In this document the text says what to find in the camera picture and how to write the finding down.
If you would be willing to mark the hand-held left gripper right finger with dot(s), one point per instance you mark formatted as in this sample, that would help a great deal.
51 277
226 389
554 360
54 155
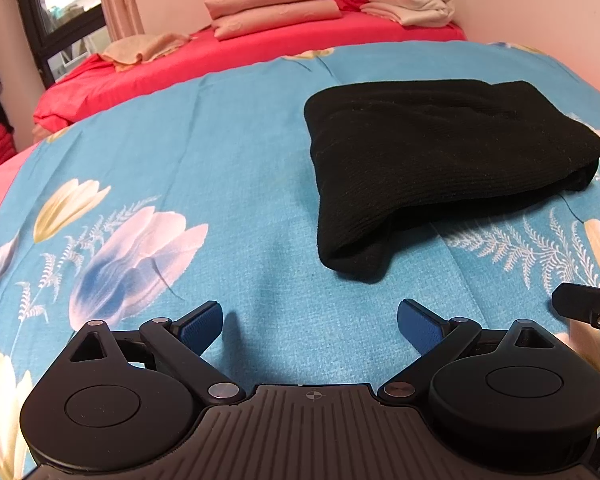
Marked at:
422 327

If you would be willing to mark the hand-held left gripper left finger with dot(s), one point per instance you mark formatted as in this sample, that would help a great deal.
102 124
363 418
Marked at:
200 327

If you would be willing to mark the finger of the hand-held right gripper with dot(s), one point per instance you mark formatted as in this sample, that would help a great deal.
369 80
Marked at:
577 302

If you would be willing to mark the black pants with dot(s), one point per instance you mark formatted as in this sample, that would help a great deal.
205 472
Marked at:
430 160

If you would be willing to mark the blue floral blanket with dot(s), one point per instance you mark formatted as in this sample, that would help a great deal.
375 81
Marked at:
205 135

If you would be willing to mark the red bed sheet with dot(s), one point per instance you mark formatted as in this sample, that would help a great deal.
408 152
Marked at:
180 60

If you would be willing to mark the beige crumpled cloth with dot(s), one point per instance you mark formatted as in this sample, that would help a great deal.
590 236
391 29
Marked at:
145 47

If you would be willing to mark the white folded blanket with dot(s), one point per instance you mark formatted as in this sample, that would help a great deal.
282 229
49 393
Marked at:
415 5

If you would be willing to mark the black framed window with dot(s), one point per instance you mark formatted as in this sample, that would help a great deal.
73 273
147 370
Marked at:
40 35

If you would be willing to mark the pink patterned curtain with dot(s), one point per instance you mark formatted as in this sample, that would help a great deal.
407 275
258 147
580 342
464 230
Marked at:
120 0

